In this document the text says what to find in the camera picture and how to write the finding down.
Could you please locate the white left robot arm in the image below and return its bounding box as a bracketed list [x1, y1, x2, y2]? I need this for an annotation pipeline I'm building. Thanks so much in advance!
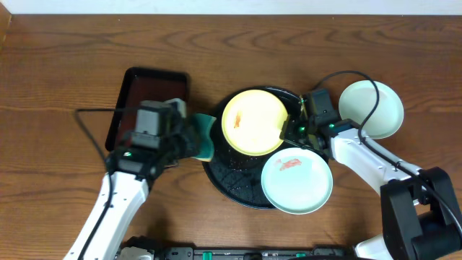
[65, 114, 200, 259]

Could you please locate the rectangular dark brown tray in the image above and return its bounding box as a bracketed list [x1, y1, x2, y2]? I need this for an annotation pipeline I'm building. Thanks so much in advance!
[105, 67, 190, 152]

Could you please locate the round black tray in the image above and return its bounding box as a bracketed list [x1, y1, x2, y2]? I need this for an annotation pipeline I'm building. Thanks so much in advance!
[203, 90, 299, 209]

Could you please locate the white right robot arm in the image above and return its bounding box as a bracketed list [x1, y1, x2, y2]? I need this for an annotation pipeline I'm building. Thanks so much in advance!
[281, 116, 461, 259]

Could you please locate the mint plate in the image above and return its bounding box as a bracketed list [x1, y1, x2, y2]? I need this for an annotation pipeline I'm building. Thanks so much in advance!
[261, 148, 333, 215]
[339, 80, 404, 139]

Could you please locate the yellow plastic plate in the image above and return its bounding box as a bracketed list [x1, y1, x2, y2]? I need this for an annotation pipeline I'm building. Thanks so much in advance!
[221, 90, 288, 156]

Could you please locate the green yellow sponge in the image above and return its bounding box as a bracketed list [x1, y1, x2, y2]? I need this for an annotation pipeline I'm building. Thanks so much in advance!
[191, 113, 216, 162]

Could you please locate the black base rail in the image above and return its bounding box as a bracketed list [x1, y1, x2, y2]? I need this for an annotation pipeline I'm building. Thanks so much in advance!
[114, 236, 357, 260]

